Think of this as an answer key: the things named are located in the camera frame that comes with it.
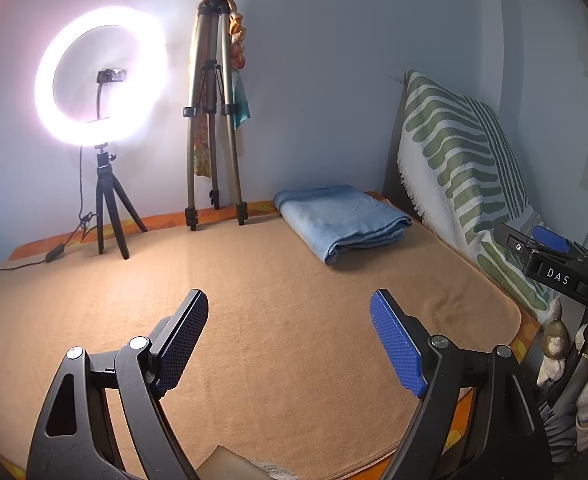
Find white green patterned throw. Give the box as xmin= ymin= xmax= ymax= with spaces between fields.
xmin=396 ymin=70 xmax=565 ymax=326

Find tall metal tripod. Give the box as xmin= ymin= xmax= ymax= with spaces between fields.
xmin=183 ymin=0 xmax=249 ymax=232

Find beige blanket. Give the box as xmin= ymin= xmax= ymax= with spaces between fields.
xmin=0 ymin=199 xmax=524 ymax=478

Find black power cable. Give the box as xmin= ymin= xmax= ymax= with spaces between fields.
xmin=0 ymin=145 xmax=99 ymax=272

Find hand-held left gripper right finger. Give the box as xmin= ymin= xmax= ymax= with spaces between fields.
xmin=370 ymin=288 xmax=555 ymax=480

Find black gooseneck phone holder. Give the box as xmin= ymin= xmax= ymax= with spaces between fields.
xmin=94 ymin=67 xmax=127 ymax=122

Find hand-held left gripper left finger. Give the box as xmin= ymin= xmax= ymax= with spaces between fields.
xmin=26 ymin=288 xmax=209 ymax=480

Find white ring light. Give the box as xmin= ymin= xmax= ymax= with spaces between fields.
xmin=34 ymin=6 xmax=169 ymax=148

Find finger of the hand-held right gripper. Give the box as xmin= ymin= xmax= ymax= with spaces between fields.
xmin=493 ymin=223 xmax=542 ymax=263
xmin=531 ymin=225 xmax=588 ymax=261

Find white fuzzy plush toy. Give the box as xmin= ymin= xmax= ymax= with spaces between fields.
xmin=536 ymin=296 xmax=572 ymax=391

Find small black tripod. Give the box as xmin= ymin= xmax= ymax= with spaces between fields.
xmin=94 ymin=142 xmax=149 ymax=261

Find striped grey white cloth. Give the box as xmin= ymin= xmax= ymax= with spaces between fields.
xmin=536 ymin=400 xmax=582 ymax=480

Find pale beige pad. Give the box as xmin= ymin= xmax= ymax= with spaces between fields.
xmin=206 ymin=444 xmax=259 ymax=480

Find blue denim pants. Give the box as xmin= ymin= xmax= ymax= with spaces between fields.
xmin=273 ymin=184 xmax=413 ymax=266

